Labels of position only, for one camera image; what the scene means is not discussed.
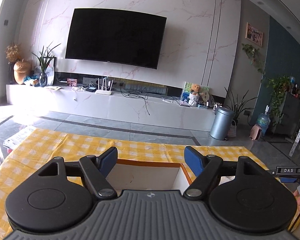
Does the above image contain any yellow checkered tablecloth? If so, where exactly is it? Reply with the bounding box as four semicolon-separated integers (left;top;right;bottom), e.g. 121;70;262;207
0;127;300;239

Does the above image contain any pink small stool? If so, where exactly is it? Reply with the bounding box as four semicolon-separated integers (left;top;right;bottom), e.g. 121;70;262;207
250;125;262;140

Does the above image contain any blue water bottle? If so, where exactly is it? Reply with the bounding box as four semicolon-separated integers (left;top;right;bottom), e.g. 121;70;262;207
256;105;270;135

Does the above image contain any dark cabinet with plant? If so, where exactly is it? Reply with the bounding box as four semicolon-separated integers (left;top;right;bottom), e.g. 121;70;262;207
267;75;300;138

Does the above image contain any orange-rimmed white cardboard box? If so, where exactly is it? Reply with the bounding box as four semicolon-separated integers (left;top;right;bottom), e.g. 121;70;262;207
106;159;192;193

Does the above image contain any grey metal trash can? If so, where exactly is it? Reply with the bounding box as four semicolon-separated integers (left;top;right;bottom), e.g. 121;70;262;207
210;107;235;140

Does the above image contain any potted leafy floor plant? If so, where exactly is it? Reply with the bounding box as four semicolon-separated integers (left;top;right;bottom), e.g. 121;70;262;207
225;87;256;138

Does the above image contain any white marble tv console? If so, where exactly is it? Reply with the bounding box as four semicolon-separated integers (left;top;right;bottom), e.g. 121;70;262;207
6;85;215;131

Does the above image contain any brown teddy bear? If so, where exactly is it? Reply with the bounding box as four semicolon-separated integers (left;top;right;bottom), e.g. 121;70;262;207
189;84;201;107

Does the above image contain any white wifi router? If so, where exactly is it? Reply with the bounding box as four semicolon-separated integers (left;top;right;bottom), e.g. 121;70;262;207
95;77;114;95

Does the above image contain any small pink photo card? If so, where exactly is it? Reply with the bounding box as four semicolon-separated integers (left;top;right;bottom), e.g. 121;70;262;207
66;78;77;87

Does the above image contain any hanging green vine plant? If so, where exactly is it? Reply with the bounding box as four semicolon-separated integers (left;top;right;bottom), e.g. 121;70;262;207
242;43;264;75

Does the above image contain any acorn-shaped orange jar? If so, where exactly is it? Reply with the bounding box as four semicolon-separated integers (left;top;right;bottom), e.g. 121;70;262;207
13;59;31;85

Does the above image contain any green plant in glass vase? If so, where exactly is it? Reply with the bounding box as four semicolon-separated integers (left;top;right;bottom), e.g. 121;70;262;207
32;43;60;87

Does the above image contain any dried flower bouquet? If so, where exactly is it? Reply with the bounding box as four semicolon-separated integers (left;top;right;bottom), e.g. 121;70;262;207
5;43;21;63

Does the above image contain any black cable on console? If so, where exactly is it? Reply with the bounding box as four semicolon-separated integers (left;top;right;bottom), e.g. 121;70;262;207
120;86;151;116

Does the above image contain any framed wall picture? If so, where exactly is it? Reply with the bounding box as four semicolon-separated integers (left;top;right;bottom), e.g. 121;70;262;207
245;23;263;47

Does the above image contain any black wall television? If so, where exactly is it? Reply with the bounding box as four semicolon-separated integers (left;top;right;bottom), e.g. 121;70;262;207
65;8;167;69

